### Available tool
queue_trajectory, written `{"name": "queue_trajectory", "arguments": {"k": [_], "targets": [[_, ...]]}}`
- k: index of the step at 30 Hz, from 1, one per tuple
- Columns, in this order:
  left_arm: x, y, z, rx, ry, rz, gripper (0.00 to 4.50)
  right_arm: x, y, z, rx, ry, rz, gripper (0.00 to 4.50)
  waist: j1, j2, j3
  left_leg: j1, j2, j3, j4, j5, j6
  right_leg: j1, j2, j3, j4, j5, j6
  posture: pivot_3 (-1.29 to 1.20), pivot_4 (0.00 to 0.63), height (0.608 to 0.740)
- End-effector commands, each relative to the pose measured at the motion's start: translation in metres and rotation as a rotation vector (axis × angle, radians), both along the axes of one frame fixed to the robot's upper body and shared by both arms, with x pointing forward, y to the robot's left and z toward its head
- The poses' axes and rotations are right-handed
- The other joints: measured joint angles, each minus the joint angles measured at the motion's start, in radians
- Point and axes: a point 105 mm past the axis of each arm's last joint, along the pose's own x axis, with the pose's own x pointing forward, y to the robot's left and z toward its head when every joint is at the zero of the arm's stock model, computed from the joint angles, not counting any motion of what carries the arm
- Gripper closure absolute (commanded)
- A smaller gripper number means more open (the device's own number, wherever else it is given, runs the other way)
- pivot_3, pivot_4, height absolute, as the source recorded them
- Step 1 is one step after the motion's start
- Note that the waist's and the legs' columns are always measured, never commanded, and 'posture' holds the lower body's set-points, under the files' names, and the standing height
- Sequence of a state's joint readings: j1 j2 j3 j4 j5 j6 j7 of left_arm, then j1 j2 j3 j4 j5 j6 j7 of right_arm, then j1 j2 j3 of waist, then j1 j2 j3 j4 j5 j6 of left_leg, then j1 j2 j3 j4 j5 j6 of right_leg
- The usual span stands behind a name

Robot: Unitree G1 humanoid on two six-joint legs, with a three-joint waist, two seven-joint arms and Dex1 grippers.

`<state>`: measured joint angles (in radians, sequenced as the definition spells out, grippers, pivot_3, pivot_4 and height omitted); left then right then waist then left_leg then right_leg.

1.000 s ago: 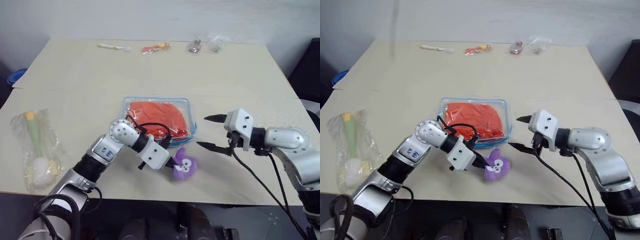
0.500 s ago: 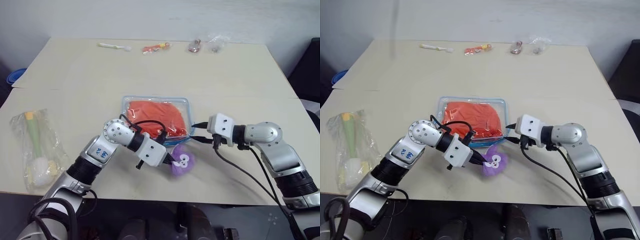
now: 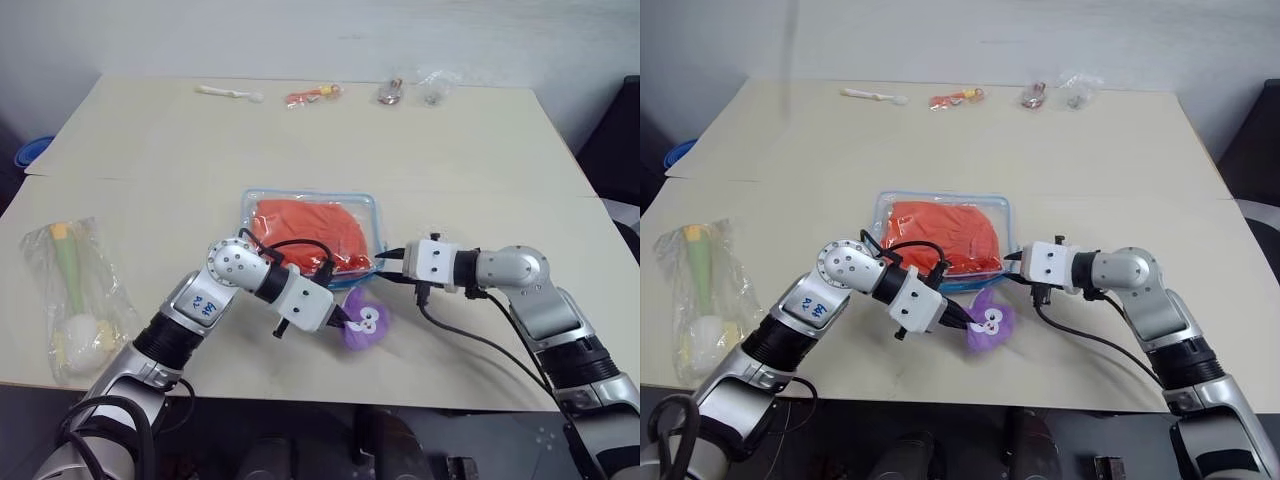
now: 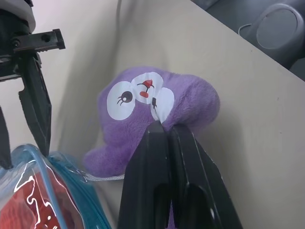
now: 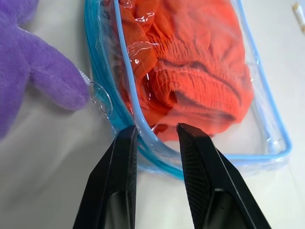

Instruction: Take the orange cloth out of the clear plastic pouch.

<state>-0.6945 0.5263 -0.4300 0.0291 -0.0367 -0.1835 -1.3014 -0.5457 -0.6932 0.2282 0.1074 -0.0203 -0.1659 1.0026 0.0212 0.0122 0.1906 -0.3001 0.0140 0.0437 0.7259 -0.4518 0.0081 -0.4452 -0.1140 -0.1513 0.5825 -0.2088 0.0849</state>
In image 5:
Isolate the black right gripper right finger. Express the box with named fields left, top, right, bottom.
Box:
left=176, top=123, right=274, bottom=229

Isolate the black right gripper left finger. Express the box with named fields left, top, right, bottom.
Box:
left=72, top=125, right=139, bottom=229

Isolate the clear plastic pouch blue trim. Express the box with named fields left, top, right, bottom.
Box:
left=83, top=0, right=293, bottom=181

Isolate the orange cloth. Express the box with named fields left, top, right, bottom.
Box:
left=118, top=0, right=252, bottom=141

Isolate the clear suction cup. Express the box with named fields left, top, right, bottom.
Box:
left=88, top=81, right=112, bottom=114

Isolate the purple plush toy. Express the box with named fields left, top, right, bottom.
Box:
left=0, top=0, right=90, bottom=141

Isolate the small cream sticker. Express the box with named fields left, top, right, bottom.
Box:
left=292, top=4, right=305, bottom=28

